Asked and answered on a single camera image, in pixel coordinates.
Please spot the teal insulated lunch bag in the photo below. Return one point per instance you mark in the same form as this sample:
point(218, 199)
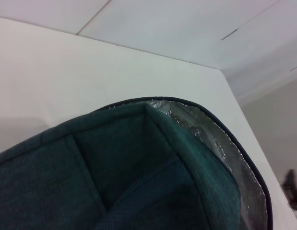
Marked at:
point(114, 172)

